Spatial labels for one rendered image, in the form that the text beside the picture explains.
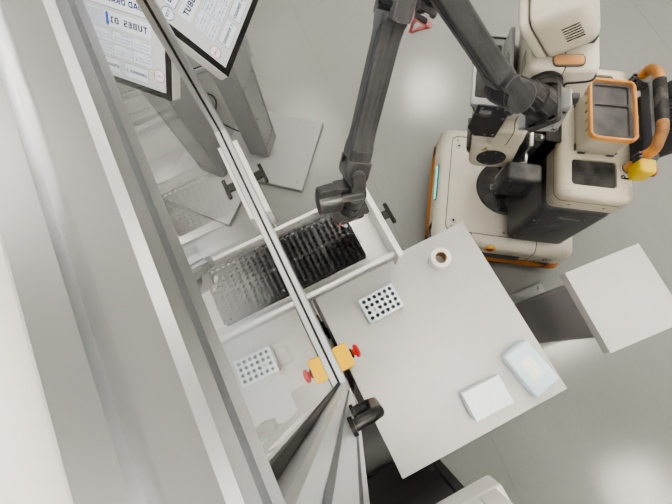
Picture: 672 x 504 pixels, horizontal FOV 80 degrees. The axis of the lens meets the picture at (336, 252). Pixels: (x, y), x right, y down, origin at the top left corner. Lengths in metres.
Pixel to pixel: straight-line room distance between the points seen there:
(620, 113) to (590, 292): 0.60
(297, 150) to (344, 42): 0.83
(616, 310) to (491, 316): 0.40
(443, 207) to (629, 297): 0.84
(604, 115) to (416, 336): 0.96
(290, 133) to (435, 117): 0.87
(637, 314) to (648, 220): 1.18
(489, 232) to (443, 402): 0.93
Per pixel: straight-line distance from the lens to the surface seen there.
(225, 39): 1.58
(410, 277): 1.38
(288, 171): 2.35
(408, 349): 1.35
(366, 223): 1.34
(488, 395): 1.35
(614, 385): 2.45
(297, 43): 2.91
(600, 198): 1.64
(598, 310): 1.57
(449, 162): 2.12
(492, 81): 1.07
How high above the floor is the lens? 2.10
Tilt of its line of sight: 74 degrees down
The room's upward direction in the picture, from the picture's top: 9 degrees counter-clockwise
